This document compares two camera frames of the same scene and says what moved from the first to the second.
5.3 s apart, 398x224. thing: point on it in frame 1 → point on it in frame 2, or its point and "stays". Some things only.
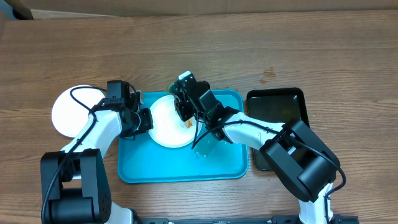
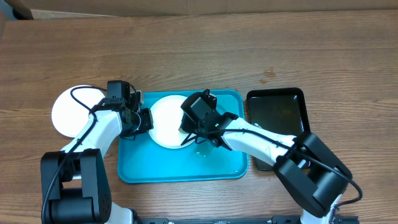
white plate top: [70, 117] stays
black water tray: [278, 105] stays
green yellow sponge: [171, 88] → [181, 130]
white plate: [169, 129] stays
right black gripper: [190, 111] → [195, 126]
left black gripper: [148, 125] stays
